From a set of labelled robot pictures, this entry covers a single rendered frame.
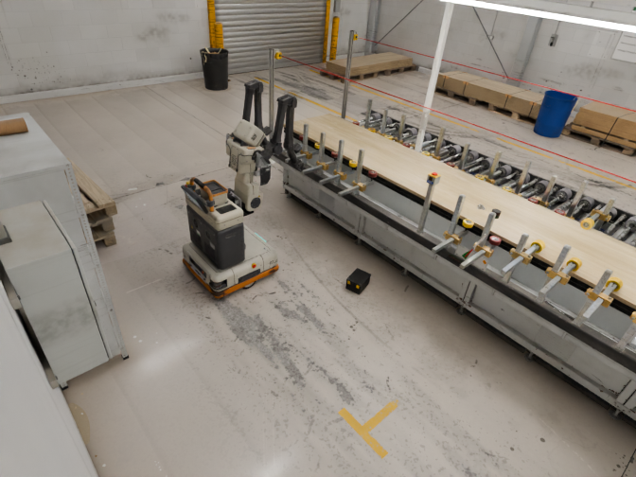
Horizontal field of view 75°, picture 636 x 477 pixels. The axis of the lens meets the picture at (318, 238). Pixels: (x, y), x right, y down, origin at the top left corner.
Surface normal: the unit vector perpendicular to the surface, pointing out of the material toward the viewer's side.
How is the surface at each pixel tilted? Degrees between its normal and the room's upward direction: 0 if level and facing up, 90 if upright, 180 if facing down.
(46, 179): 90
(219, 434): 0
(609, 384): 90
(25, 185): 90
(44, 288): 90
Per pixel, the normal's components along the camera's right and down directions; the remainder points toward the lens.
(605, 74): -0.75, 0.33
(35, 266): 0.66, 0.48
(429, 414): 0.07, -0.81
